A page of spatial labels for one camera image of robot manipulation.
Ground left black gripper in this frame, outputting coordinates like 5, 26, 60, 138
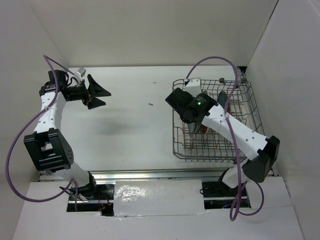
66, 74, 111, 110

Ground teal plate white flowers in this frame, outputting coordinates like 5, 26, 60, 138
187, 122, 200, 135

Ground red plate blue flower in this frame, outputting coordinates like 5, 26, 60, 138
201, 124, 209, 134

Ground dark teal plate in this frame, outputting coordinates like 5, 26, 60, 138
217, 91, 228, 108

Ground cream plate tree pattern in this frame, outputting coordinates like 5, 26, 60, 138
194, 124, 201, 134

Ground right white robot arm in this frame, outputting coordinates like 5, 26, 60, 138
165, 88, 280, 196

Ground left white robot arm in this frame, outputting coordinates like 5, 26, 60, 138
23, 68, 112, 200

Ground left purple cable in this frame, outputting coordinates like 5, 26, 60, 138
5, 54, 81, 211

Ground purple cable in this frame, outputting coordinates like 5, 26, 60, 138
184, 56, 265, 222
5, 54, 81, 211

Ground grey wire dish rack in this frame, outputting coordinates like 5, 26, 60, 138
172, 80, 265, 164

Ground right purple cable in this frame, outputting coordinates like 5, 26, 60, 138
184, 56, 265, 222

